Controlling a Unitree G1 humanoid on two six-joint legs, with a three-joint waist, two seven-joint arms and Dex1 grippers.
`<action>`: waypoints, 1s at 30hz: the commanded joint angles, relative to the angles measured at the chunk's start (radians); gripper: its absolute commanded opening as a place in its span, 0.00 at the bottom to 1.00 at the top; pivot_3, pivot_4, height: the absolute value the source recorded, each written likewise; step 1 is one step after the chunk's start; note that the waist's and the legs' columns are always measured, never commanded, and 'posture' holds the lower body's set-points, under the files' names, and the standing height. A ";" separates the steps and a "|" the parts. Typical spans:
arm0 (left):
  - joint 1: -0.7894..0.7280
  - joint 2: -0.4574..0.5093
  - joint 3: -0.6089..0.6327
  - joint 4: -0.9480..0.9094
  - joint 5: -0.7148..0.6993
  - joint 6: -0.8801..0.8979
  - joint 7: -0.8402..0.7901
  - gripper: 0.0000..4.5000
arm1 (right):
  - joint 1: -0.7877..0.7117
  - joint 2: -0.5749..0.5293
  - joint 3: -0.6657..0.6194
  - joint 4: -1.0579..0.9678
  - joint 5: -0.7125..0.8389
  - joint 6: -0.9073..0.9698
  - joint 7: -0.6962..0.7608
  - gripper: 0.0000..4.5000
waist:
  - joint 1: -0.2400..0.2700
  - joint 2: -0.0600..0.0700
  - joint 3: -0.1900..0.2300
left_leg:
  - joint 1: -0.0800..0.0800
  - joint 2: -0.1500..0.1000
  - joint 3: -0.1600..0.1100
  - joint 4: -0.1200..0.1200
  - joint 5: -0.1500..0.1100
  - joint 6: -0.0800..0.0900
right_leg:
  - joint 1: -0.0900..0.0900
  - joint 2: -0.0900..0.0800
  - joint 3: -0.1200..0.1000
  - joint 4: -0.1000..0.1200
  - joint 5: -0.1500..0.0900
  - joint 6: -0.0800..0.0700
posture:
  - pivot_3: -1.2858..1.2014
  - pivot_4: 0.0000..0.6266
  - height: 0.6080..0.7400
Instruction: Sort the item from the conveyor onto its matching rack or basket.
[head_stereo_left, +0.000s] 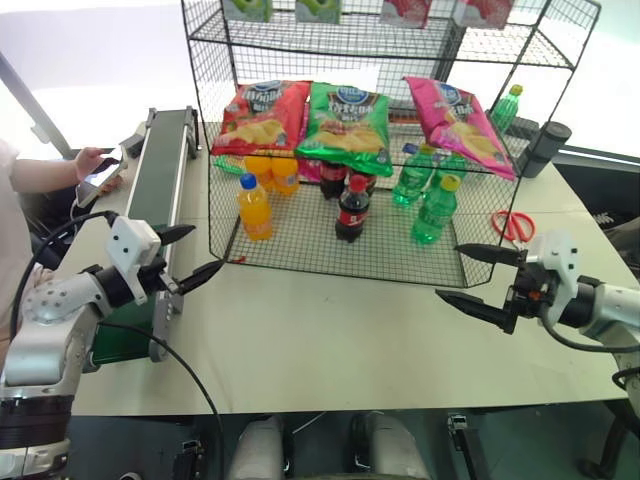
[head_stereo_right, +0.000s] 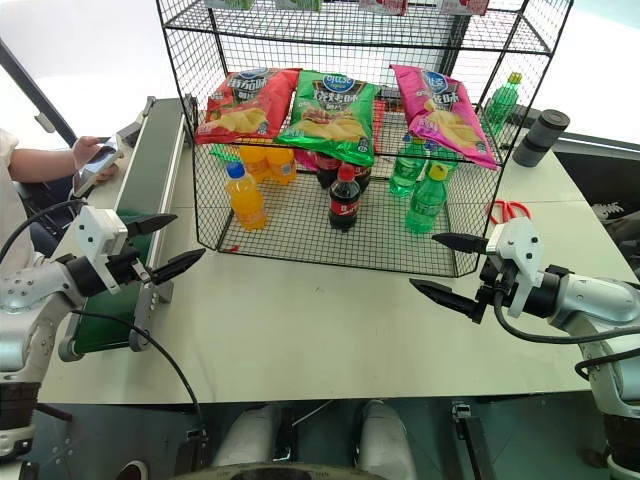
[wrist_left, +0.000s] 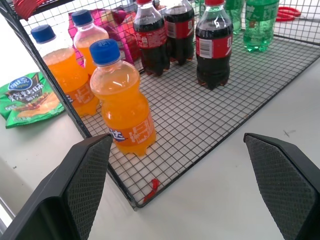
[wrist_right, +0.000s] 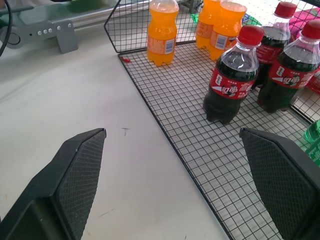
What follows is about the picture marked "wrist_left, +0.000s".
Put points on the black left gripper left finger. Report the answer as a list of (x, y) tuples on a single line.
[(75, 190)]

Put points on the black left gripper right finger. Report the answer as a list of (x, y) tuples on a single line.
[(282, 185)]

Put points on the red twist tie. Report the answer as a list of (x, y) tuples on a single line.
[(152, 188)]

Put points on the orange soda bottle blue cap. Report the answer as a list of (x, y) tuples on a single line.
[(87, 42), (67, 75), (122, 100)]

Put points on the green chips bag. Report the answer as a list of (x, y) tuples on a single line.
[(27, 100)]

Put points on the cola bottle red label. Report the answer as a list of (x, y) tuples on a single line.
[(180, 32), (151, 40), (213, 47)]

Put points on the pink purple snack bag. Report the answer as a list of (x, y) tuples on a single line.
[(125, 37)]

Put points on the green soda bottle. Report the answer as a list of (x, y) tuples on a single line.
[(235, 15), (260, 25)]

